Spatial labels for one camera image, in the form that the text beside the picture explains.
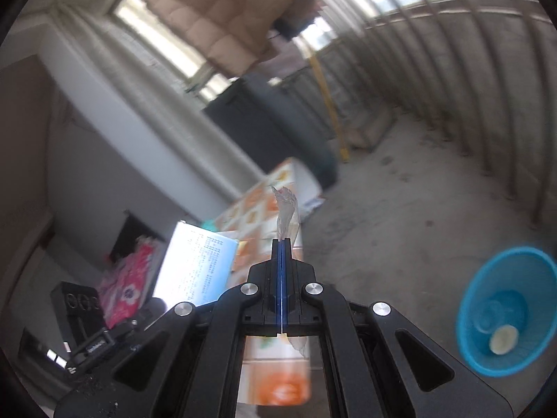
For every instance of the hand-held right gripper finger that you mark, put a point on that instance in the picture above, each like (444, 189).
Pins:
(286, 278)
(278, 278)

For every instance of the clear plastic wrapper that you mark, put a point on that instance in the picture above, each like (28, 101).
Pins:
(287, 213)

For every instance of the blue plastic basket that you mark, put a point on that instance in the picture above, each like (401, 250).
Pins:
(474, 348)

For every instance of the black box with round holes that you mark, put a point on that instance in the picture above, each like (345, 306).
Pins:
(72, 300)

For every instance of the pink floral packet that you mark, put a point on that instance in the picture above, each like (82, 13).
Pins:
(126, 287)

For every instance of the orange white printed carton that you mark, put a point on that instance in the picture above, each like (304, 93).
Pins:
(256, 209)

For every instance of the white printed paper sheet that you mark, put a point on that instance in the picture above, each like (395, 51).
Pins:
(196, 265)

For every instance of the dark grey storage bin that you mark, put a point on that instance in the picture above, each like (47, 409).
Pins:
(278, 122)

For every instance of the grey concrete block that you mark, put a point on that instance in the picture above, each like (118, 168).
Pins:
(370, 128)

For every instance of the yellow broom pole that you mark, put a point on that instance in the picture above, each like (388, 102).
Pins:
(330, 104)

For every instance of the clear plastic cup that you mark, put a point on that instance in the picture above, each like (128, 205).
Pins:
(489, 313)

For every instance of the white round lid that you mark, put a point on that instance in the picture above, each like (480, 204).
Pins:
(503, 339)

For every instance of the window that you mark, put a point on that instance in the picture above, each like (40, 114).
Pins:
(169, 39)

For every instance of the metal window railing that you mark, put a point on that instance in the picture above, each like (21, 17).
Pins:
(470, 74)

